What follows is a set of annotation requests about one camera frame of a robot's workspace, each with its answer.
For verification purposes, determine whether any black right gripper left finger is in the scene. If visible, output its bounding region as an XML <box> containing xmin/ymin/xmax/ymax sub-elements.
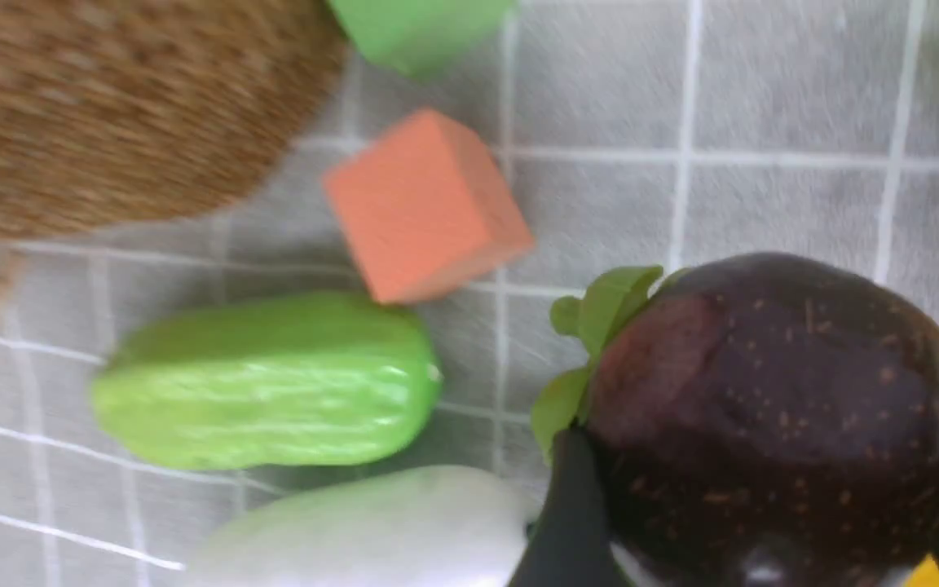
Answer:
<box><xmin>509</xmin><ymin>425</ymin><xmax>629</xmax><ymax>586</ymax></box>

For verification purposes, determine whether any white eggplant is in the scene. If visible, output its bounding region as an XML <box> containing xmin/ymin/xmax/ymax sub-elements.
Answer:
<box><xmin>180</xmin><ymin>465</ymin><xmax>540</xmax><ymax>586</ymax></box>

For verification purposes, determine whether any dark purple passion fruit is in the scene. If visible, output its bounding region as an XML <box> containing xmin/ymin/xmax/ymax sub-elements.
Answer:
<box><xmin>584</xmin><ymin>251</ymin><xmax>939</xmax><ymax>587</ymax></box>

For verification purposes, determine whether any green bitter gourd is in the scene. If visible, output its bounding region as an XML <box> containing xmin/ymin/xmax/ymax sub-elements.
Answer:
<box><xmin>90</xmin><ymin>289</ymin><xmax>444</xmax><ymax>471</ymax></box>

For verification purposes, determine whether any orange foam cube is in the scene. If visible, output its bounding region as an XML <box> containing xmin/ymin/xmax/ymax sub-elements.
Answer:
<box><xmin>323</xmin><ymin>108</ymin><xmax>536</xmax><ymax>304</ymax></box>

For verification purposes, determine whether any grey grid tablecloth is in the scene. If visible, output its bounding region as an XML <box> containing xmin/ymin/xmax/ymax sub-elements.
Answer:
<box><xmin>0</xmin><ymin>1</ymin><xmax>939</xmax><ymax>586</ymax></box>

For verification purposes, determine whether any green foam cube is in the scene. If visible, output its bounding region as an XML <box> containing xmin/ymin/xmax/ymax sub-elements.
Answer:
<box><xmin>328</xmin><ymin>1</ymin><xmax>518</xmax><ymax>79</ymax></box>

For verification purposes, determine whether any woven wicker basket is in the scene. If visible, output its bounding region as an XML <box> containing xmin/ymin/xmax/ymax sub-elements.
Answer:
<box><xmin>0</xmin><ymin>1</ymin><xmax>347</xmax><ymax>307</ymax></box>

